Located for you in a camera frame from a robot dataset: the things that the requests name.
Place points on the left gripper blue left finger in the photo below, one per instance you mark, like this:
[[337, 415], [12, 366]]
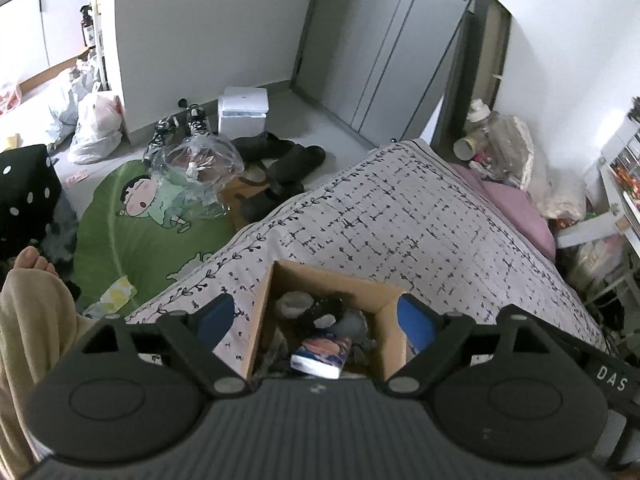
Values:
[[192, 339]]

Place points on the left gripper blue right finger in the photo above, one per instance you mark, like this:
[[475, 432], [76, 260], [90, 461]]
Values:
[[438, 340]]

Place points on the colorful blue pink pouch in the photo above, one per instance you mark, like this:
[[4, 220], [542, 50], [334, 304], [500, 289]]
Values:
[[323, 357]]

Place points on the fluffy blue plush toy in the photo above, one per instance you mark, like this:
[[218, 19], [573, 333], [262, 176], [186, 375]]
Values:
[[353, 324]]

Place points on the black white small plush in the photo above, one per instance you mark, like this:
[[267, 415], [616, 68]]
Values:
[[325, 313]]

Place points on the brown cardboard box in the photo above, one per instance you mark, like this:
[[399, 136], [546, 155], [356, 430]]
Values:
[[271, 341]]

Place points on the white black patterned bedspread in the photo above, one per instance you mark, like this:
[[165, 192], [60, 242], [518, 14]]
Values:
[[403, 217]]

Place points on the green leaf cartoon rug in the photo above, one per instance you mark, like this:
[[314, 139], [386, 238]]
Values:
[[111, 245]]

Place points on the beige trouser leg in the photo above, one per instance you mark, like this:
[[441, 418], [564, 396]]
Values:
[[39, 324]]

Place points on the pink pillow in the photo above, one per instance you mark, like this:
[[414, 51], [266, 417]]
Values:
[[516, 207]]

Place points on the clear crumpled plastic bag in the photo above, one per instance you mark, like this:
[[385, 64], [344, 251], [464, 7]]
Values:
[[192, 173]]

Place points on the bare foot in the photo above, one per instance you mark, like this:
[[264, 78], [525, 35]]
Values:
[[30, 259]]

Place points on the white plastic bags pile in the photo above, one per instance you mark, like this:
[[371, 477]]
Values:
[[557, 193]]

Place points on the white desk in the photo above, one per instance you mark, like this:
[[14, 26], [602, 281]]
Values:
[[613, 213]]

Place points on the paper cup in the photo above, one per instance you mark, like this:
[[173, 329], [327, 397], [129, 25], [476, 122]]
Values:
[[467, 147]]

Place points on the black boots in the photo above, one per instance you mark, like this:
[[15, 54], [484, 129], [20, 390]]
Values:
[[285, 165]]

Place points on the clear plastic water bottle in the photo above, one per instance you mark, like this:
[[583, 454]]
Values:
[[482, 130]]

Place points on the black dice cushion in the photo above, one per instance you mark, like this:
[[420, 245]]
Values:
[[29, 192]]

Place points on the white plastic bag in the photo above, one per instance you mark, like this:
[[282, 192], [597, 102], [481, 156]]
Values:
[[99, 128]]

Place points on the white air purifier box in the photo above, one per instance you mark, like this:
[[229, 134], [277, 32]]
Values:
[[242, 111]]

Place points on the leaning brown board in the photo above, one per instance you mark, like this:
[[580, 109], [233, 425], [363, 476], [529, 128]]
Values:
[[476, 70]]

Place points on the spray bottle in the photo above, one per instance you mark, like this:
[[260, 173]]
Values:
[[87, 26]]

